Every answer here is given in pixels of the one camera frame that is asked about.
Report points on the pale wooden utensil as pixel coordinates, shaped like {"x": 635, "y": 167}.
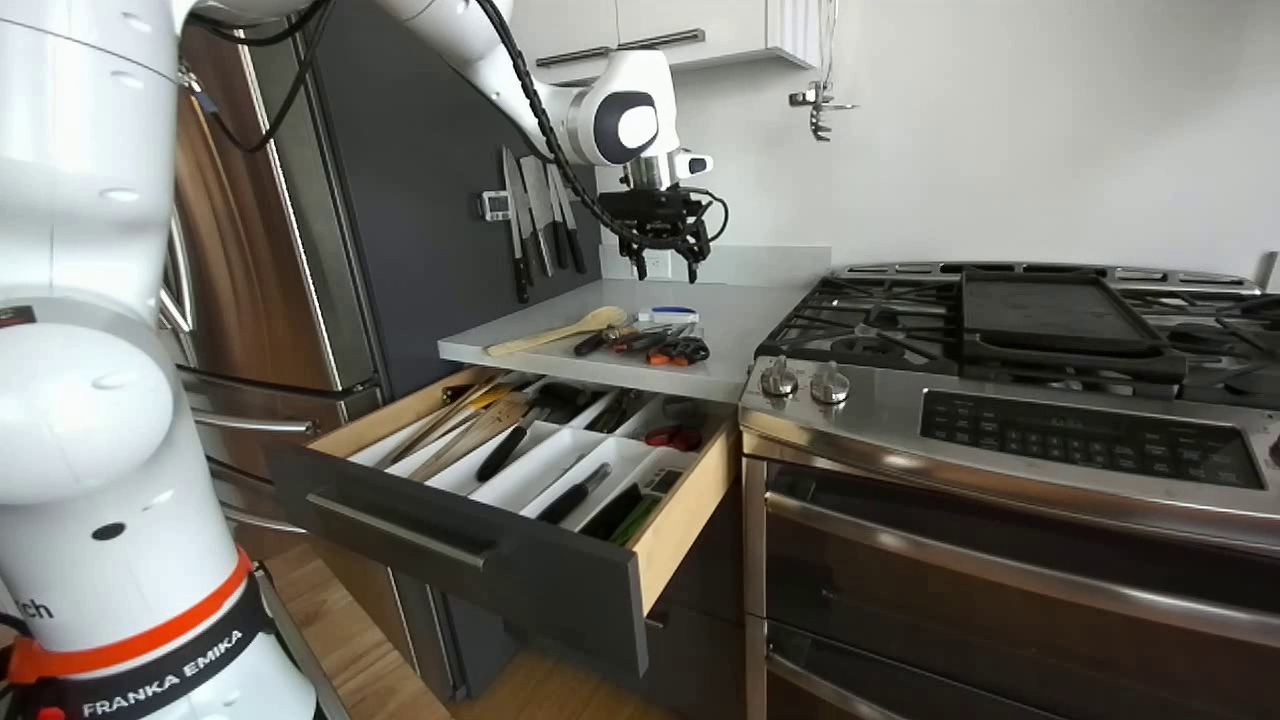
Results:
{"x": 473, "y": 433}
{"x": 435, "y": 425}

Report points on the white container with blue label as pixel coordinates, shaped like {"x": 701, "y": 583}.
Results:
{"x": 670, "y": 317}

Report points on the black stove griddle plate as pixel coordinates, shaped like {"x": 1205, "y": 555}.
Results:
{"x": 1063, "y": 317}

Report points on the black scissors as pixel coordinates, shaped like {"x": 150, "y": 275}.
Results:
{"x": 692, "y": 349}

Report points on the wooden drawer with grey front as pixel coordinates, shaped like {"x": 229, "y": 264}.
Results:
{"x": 534, "y": 586}

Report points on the chrome pot filler faucet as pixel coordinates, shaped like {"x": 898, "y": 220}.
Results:
{"x": 819, "y": 103}

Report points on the silver stove knob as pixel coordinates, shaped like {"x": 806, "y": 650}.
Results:
{"x": 778, "y": 380}
{"x": 828, "y": 385}

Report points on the wooden spoon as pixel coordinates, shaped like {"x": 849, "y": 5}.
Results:
{"x": 560, "y": 330}

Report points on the white upper cabinet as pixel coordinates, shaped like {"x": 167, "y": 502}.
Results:
{"x": 664, "y": 29}

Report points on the wall mounted kitchen knife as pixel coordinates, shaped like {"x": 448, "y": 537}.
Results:
{"x": 534, "y": 215}
{"x": 553, "y": 220}
{"x": 568, "y": 226}
{"x": 514, "y": 220}

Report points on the stainless steel refrigerator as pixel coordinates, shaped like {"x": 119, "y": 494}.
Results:
{"x": 400, "y": 201}

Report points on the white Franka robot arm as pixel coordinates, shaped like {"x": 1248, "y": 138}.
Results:
{"x": 94, "y": 402}

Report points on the white cutlery organizer tray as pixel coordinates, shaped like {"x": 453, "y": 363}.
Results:
{"x": 534, "y": 466}

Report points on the stainless steel gas range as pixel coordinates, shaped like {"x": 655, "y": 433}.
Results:
{"x": 1012, "y": 534}

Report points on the bright green knife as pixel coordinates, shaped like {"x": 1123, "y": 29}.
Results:
{"x": 642, "y": 512}

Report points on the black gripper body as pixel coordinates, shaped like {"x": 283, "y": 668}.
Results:
{"x": 658, "y": 217}

